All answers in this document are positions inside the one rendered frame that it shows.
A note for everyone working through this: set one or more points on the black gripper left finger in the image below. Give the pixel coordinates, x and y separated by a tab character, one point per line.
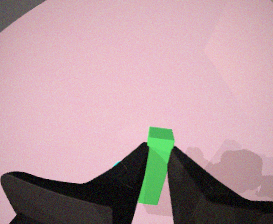
111	198

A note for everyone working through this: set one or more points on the green rectangular post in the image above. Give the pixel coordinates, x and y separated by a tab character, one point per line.
160	143

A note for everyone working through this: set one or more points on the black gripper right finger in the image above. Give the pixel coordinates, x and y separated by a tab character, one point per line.
198	198

